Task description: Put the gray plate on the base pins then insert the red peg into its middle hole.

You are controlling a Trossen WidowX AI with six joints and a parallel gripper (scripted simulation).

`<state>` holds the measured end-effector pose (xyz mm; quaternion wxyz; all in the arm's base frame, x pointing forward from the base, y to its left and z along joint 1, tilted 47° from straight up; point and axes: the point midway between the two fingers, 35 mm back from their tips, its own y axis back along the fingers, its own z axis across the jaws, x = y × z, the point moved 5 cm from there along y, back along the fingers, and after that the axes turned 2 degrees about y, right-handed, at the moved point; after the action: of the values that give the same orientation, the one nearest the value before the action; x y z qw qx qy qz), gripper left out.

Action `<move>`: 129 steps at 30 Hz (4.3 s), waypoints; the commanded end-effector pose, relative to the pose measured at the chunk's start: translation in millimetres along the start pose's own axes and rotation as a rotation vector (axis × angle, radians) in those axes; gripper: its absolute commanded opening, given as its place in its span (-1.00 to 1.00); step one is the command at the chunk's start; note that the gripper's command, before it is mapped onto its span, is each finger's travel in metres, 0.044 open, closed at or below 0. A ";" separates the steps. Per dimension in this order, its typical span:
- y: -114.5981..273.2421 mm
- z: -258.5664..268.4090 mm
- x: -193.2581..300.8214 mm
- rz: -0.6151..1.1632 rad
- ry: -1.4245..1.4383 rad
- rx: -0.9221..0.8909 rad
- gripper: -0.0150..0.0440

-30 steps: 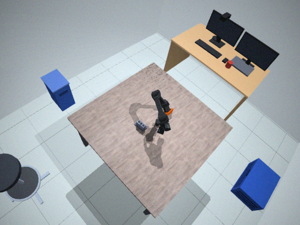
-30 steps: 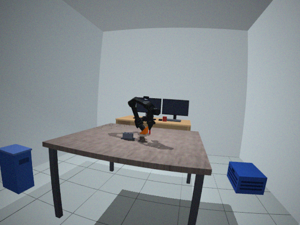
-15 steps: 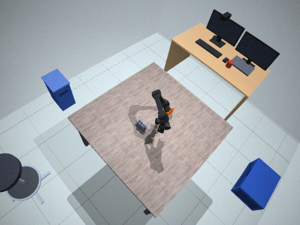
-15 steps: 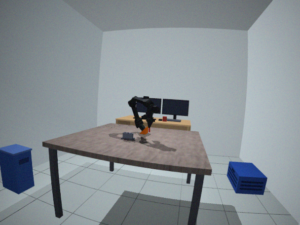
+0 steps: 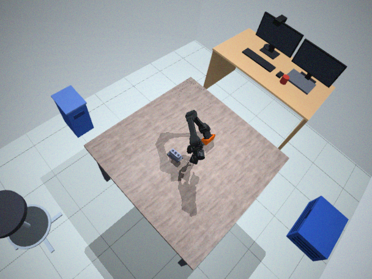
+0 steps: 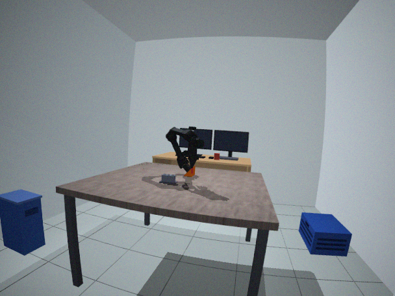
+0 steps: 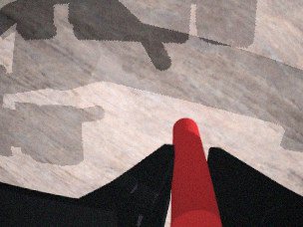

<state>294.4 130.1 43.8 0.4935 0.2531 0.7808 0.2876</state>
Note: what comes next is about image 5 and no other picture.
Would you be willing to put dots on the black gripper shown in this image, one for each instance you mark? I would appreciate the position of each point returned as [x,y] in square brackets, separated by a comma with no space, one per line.
[193,159]

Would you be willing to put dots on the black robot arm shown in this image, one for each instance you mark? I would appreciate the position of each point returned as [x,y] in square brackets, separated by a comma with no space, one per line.
[195,142]

